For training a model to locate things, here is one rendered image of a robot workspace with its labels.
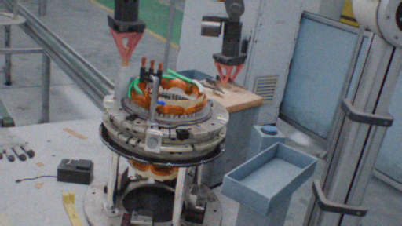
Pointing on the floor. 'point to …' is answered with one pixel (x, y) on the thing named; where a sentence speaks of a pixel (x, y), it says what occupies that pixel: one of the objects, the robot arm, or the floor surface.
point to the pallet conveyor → (78, 76)
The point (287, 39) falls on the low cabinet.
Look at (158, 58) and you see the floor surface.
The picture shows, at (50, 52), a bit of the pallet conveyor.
